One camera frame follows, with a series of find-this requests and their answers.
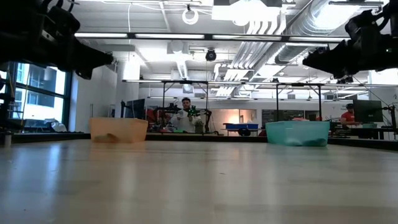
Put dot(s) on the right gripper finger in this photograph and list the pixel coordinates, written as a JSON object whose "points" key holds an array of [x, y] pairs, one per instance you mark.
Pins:
{"points": [[329, 53], [326, 66]]}

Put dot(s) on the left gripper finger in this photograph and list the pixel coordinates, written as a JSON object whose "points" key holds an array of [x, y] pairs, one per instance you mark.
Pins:
{"points": [[93, 53], [93, 62]]}

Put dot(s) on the red background robot arm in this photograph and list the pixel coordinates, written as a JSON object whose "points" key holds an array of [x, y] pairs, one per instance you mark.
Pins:
{"points": [[155, 116]]}

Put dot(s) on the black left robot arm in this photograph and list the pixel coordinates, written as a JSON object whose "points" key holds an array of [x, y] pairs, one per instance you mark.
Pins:
{"points": [[18, 34]]}

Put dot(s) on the black green background robot arm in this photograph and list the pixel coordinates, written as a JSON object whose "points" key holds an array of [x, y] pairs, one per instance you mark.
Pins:
{"points": [[194, 111]]}

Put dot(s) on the large glass window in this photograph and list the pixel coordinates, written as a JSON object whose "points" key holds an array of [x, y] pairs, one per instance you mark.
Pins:
{"points": [[43, 90]]}

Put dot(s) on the person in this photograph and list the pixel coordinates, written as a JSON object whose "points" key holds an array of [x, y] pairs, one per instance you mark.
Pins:
{"points": [[183, 121], [348, 117]]}

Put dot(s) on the black computer monitor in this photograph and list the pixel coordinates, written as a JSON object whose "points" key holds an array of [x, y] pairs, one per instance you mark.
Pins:
{"points": [[136, 109], [367, 111]]}

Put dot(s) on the green translucent plastic bin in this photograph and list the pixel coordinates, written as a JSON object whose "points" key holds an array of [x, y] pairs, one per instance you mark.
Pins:
{"points": [[298, 132]]}

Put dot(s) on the orange translucent plastic bin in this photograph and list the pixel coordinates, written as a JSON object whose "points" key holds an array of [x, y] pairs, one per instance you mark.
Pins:
{"points": [[118, 130]]}

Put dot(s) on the black desk stand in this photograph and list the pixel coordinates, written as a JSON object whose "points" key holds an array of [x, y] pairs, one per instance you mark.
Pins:
{"points": [[392, 121]]}

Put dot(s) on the blue storage bins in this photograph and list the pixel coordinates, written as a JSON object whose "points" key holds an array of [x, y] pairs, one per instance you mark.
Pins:
{"points": [[241, 126]]}

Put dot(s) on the black overhead light beam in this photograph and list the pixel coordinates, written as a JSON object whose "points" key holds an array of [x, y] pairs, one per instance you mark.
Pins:
{"points": [[208, 36]]}

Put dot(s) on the silver ventilation duct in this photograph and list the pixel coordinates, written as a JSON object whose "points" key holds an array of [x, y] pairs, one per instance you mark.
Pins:
{"points": [[311, 28]]}

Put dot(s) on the black metal frame stand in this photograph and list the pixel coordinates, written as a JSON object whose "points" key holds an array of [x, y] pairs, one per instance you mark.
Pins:
{"points": [[185, 82], [319, 102]]}

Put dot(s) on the black dome ceiling camera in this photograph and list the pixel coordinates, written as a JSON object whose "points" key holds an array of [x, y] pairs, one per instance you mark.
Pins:
{"points": [[211, 55]]}

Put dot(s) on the black aluminium table frame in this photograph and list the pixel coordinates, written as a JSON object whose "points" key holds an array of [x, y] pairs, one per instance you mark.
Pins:
{"points": [[186, 137]]}

